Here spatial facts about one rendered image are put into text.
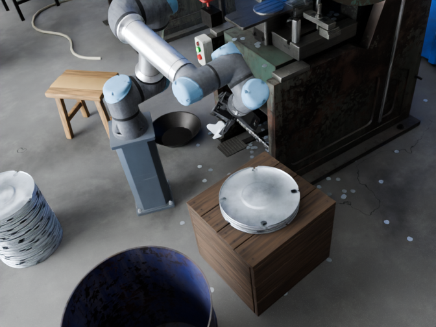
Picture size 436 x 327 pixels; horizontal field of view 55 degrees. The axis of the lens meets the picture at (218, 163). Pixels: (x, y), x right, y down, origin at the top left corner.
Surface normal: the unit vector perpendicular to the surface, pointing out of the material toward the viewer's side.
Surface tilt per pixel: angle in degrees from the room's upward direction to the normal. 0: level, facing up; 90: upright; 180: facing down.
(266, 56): 0
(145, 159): 90
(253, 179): 0
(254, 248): 0
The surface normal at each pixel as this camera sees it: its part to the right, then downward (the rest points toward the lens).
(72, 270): -0.11, -0.71
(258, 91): 0.29, -0.09
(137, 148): 0.24, 0.66
